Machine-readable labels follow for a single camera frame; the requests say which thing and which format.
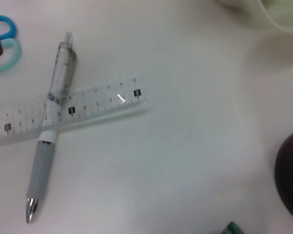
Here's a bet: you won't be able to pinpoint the blue scissors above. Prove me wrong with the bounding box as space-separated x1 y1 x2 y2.
0 15 22 74

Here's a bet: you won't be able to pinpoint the transparent plastic ruler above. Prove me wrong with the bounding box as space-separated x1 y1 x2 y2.
0 70 153 148

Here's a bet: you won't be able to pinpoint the clear grey ballpoint pen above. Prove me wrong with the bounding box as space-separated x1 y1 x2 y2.
26 31 78 224

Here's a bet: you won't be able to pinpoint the translucent green fruit bowl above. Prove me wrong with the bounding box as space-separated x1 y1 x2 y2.
214 0 293 35

